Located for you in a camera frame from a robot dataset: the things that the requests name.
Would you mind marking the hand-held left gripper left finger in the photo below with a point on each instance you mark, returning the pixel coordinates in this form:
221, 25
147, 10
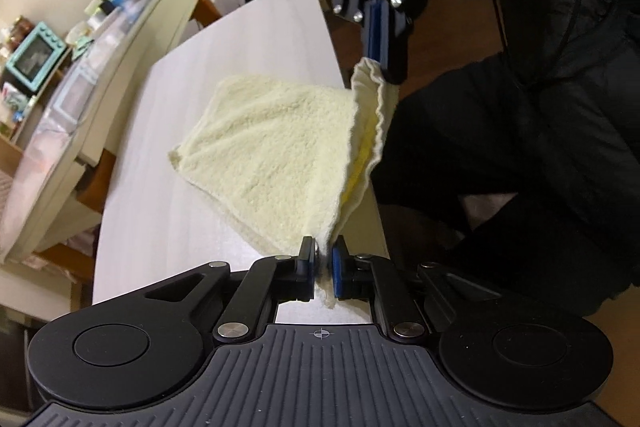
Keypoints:
306, 269

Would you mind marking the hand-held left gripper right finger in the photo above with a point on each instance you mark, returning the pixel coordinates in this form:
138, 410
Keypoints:
339, 273

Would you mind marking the person's black pants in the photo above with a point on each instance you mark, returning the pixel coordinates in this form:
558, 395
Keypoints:
520, 252

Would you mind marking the brown lidded jars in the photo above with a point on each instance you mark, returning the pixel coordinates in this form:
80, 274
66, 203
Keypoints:
15, 32

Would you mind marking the white drawer cabinet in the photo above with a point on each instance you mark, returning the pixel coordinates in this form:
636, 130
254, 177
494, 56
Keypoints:
75, 107

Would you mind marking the pale yellow towel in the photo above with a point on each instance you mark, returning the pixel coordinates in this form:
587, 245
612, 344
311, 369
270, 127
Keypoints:
270, 147

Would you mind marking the teal toy oven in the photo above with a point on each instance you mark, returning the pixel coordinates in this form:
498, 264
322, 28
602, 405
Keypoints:
35, 57

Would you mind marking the person's black jacket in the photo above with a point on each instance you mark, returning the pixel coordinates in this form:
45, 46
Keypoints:
565, 32

